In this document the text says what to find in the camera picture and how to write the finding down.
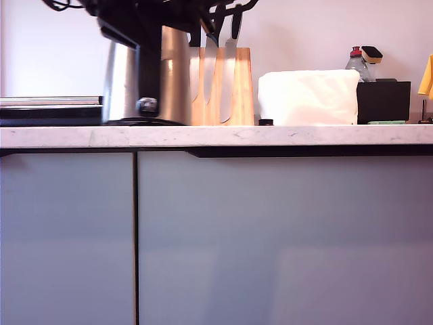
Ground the stainless steel electric kettle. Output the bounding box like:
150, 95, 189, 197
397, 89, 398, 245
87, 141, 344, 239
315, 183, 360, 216
102, 20, 193, 125

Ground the black flat countertop appliance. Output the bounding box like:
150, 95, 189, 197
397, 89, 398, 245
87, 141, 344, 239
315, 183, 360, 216
0, 95, 105, 127

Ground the wooden knife block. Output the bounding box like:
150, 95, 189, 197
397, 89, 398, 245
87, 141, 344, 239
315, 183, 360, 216
190, 46, 255, 126

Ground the grey cabinet door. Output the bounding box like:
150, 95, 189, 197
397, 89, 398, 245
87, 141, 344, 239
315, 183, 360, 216
0, 152, 136, 325
137, 150, 433, 325

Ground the clear red-capped soap bottle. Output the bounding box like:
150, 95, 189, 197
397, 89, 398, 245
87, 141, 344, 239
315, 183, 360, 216
344, 46, 376, 83

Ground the black and tan dish sponge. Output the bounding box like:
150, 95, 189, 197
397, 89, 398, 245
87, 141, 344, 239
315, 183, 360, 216
361, 45, 384, 65

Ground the black sink caddy box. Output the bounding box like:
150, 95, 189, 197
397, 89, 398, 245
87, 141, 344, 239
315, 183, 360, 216
357, 78, 412, 125

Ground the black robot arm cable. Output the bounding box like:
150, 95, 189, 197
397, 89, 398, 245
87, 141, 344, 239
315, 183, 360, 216
216, 0, 260, 16
42, 0, 85, 12

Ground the black cabinet handle strip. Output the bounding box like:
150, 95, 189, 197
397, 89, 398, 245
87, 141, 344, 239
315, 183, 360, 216
0, 144, 433, 158

